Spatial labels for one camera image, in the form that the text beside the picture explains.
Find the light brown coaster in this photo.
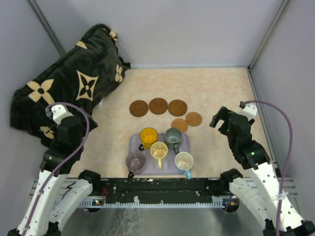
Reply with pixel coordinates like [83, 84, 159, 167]
[171, 118, 188, 133]
[185, 112, 202, 127]

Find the dark brown coaster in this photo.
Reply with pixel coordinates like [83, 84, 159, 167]
[129, 100, 149, 117]
[149, 98, 168, 115]
[168, 99, 188, 117]

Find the yellow glass mug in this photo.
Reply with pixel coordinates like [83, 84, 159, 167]
[138, 127, 158, 151]

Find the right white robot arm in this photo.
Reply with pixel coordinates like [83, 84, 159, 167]
[210, 100, 315, 236]

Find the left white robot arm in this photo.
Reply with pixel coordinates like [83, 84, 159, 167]
[7, 102, 102, 236]

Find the grey ceramic mug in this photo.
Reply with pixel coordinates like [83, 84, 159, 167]
[164, 128, 183, 154]

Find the black floral plush blanket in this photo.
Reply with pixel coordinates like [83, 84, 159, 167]
[10, 24, 130, 146]

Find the purple glass mug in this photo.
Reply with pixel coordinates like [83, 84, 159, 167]
[126, 151, 146, 178]

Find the cream yellow mug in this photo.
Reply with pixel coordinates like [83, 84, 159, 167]
[150, 142, 168, 170]

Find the lavender plastic tray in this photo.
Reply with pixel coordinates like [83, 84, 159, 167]
[129, 134, 182, 176]

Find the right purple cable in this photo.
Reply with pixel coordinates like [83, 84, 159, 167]
[240, 100, 293, 236]

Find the white mug blue handle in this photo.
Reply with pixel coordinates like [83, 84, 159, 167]
[175, 152, 194, 179]

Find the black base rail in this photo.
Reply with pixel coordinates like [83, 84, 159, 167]
[90, 178, 232, 204]

